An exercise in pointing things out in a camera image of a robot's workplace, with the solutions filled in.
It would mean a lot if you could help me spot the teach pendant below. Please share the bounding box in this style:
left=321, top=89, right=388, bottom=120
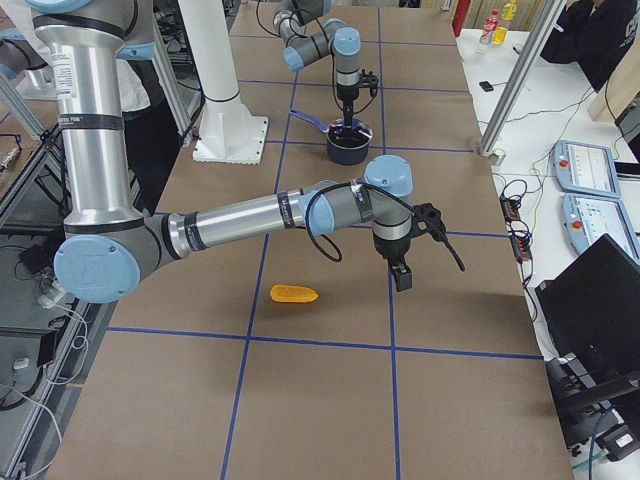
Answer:
left=561, top=193, right=639, bottom=262
left=550, top=140, right=621, bottom=199

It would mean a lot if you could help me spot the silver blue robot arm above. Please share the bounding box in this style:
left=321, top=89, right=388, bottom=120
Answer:
left=273, top=1, right=361, bottom=113

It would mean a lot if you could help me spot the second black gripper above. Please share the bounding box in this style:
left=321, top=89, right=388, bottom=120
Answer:
left=373, top=235, right=413, bottom=292

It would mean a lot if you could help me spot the red drink bottle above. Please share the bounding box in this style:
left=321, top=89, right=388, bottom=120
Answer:
left=479, top=9, right=499, bottom=45

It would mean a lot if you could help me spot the black power strip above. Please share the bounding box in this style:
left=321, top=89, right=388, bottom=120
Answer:
left=499, top=195, right=533, bottom=264

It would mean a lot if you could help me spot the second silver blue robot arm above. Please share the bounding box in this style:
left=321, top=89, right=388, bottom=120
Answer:
left=30, top=1, right=418, bottom=303

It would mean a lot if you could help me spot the blue saucepan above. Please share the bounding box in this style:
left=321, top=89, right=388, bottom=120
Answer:
left=289, top=110, right=373, bottom=166

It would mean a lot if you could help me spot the upper teach pendant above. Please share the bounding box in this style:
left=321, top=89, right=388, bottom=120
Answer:
left=550, top=140, right=621, bottom=199

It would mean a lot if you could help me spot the small black square device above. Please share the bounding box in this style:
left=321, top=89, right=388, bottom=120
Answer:
left=479, top=81, right=494, bottom=92

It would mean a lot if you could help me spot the yellow drink bottle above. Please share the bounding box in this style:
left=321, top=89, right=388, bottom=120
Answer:
left=492, top=0, right=518, bottom=45

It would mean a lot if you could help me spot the glass pot lid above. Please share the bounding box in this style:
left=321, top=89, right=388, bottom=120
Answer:
left=327, top=119, right=373, bottom=141

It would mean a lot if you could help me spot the yellow corn cob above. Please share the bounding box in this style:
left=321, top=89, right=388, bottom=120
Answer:
left=269, top=284, right=319, bottom=304

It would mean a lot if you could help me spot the lower teach pendant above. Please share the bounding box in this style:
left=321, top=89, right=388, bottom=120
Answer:
left=561, top=193, right=639, bottom=262

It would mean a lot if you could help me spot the black laptop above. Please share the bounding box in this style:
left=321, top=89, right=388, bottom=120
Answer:
left=535, top=234, right=639, bottom=374

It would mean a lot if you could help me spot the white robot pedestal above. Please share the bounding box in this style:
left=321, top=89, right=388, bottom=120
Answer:
left=179, top=0, right=268, bottom=165

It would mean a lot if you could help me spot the person in black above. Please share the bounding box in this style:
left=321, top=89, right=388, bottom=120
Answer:
left=540, top=0, right=638, bottom=91

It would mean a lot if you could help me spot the aluminium frame post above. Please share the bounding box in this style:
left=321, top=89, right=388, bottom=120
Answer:
left=478, top=0, right=567, bottom=166

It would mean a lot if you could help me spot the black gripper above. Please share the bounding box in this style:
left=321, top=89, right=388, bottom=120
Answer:
left=336, top=84, right=358, bottom=128

